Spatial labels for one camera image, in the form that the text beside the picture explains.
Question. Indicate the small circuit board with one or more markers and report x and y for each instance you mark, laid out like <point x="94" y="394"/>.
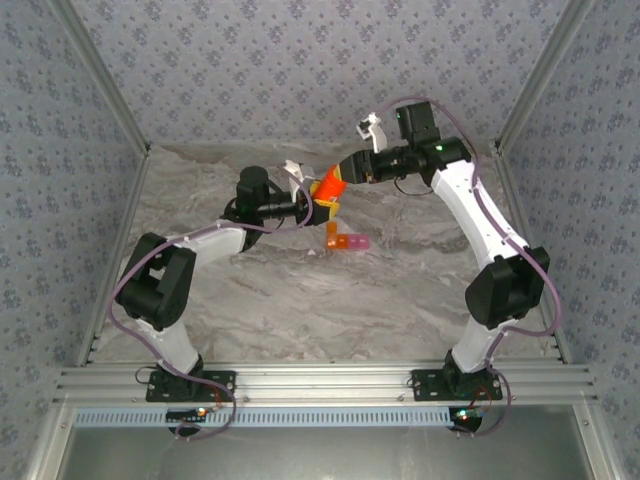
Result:
<point x="467" y="416"/>
<point x="187" y="414"/>

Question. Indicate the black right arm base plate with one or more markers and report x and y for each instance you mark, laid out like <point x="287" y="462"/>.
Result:
<point x="425" y="387"/>

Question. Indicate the aluminium mounting rail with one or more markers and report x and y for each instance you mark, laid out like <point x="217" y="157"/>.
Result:
<point x="325" y="382"/>

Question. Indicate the orange pill bottle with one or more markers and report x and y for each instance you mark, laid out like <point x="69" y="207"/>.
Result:
<point x="332" y="187"/>

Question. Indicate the grey metal shelf panel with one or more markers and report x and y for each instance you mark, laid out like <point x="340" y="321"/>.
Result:
<point x="325" y="455"/>

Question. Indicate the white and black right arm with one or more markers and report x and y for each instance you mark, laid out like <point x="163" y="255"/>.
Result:
<point x="475" y="210"/>

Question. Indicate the aluminium table side rail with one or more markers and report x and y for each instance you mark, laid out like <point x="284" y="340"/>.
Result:
<point x="516" y="200"/>
<point x="131" y="200"/>

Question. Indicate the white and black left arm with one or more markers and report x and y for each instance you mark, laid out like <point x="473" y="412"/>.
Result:
<point x="215" y="242"/>

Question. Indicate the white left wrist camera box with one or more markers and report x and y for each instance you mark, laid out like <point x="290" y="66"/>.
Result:
<point x="296" y="170"/>

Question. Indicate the orange and pink pill organizer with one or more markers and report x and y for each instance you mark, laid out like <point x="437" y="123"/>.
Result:
<point x="357" y="242"/>

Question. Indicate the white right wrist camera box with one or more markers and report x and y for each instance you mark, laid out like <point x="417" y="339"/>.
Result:
<point x="372" y="130"/>

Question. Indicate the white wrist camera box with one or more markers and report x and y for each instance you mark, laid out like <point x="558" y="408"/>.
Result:
<point x="296" y="170"/>
<point x="372" y="130"/>

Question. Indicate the aluminium frame post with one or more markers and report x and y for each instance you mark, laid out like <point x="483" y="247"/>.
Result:
<point x="103" y="75"/>
<point x="542" y="75"/>

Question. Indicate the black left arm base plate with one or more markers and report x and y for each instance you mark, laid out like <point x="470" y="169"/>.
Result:
<point x="222" y="380"/>

